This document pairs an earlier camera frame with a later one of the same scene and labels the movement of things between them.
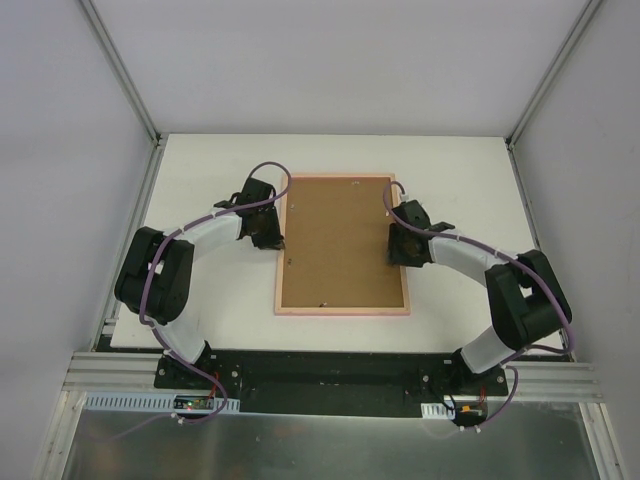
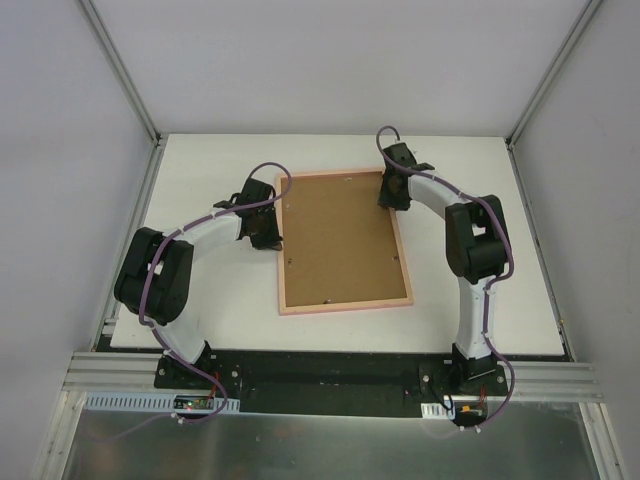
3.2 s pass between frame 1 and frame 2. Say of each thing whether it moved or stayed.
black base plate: stayed
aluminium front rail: stayed
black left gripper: stayed
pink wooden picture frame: moved
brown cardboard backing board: stayed
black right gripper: moved
